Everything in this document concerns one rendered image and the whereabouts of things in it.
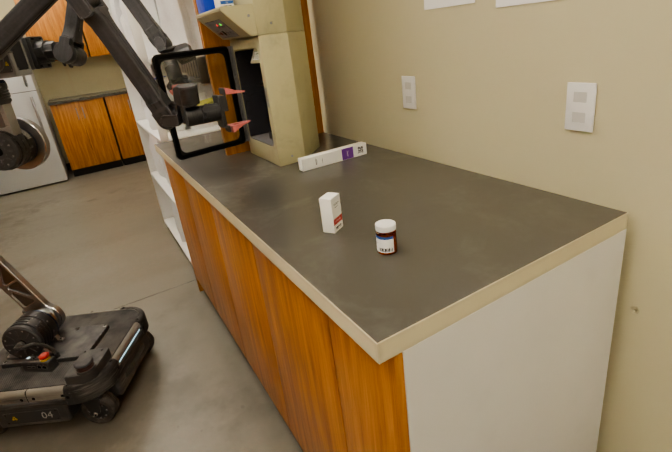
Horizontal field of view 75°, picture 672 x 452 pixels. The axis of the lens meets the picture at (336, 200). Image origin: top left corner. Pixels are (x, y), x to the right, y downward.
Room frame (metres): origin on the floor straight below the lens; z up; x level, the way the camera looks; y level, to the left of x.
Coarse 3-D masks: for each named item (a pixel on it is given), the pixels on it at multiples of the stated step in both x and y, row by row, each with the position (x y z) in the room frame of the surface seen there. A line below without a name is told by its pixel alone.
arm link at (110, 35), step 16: (80, 0) 1.30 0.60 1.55; (80, 16) 1.30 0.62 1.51; (96, 16) 1.33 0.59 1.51; (96, 32) 1.34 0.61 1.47; (112, 32) 1.34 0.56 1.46; (112, 48) 1.34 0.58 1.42; (128, 48) 1.36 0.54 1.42; (128, 64) 1.35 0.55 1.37; (144, 80) 1.36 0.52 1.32; (144, 96) 1.36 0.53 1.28; (160, 96) 1.36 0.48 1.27; (160, 112) 1.36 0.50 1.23
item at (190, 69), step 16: (176, 64) 1.74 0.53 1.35; (192, 64) 1.78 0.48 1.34; (208, 64) 1.81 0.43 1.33; (224, 64) 1.85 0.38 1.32; (176, 80) 1.73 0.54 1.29; (192, 80) 1.77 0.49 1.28; (208, 80) 1.81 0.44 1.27; (224, 80) 1.84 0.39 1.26; (208, 96) 1.80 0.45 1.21; (176, 128) 1.71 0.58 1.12; (192, 128) 1.74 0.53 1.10; (208, 128) 1.78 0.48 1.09; (224, 128) 1.82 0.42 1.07; (192, 144) 1.73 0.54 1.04; (208, 144) 1.77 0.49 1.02
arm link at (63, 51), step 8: (72, 8) 1.88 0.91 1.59; (72, 16) 1.87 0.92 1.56; (64, 24) 1.87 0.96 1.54; (72, 24) 1.86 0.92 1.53; (80, 24) 1.88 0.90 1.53; (64, 32) 1.86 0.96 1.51; (72, 32) 1.86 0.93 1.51; (80, 32) 1.88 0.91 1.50; (64, 40) 1.83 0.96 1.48; (72, 40) 1.84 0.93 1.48; (80, 40) 1.88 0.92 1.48; (56, 48) 1.82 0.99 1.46; (64, 48) 1.82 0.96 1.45; (72, 48) 1.83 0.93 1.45; (56, 56) 1.82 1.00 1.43; (64, 56) 1.82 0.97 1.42; (72, 56) 1.82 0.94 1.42
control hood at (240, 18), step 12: (204, 12) 1.72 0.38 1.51; (216, 12) 1.60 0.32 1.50; (228, 12) 1.56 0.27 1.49; (240, 12) 1.58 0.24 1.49; (252, 12) 1.60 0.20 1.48; (204, 24) 1.83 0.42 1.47; (228, 24) 1.64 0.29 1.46; (240, 24) 1.58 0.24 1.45; (252, 24) 1.60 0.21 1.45; (240, 36) 1.68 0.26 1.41
